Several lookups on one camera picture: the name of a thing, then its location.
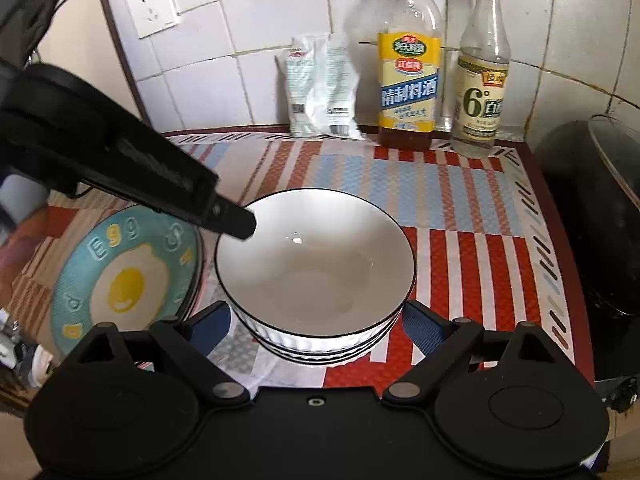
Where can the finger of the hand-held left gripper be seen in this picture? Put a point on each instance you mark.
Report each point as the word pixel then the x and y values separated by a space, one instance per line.
pixel 235 221

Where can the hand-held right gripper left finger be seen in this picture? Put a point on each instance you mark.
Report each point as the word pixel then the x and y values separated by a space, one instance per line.
pixel 212 329

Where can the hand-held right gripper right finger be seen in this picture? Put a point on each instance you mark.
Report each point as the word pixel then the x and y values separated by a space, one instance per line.
pixel 417 327

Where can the white ribbed bowl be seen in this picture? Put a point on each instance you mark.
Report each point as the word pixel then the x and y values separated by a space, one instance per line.
pixel 330 352
pixel 310 260
pixel 325 363

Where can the blue fried egg plate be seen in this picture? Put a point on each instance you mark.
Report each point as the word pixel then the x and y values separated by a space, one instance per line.
pixel 125 280

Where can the white board with dark edge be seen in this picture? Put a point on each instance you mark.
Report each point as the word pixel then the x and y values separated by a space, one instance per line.
pixel 100 60

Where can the striped table mat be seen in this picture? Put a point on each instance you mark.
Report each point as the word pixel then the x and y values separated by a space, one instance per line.
pixel 460 220

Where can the white plastic packet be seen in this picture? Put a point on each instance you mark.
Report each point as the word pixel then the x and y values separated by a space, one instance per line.
pixel 320 85

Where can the black pot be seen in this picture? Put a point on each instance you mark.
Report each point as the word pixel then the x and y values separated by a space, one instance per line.
pixel 590 240

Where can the yellow label bottle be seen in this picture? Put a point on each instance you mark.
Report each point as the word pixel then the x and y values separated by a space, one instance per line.
pixel 407 85

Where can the clear bottle with white label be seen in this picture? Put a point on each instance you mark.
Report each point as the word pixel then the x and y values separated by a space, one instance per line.
pixel 480 90

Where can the glass pot lid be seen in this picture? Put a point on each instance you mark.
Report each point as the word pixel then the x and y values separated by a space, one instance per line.
pixel 617 150

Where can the white wall socket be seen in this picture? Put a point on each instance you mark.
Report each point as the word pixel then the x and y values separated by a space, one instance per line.
pixel 151 7

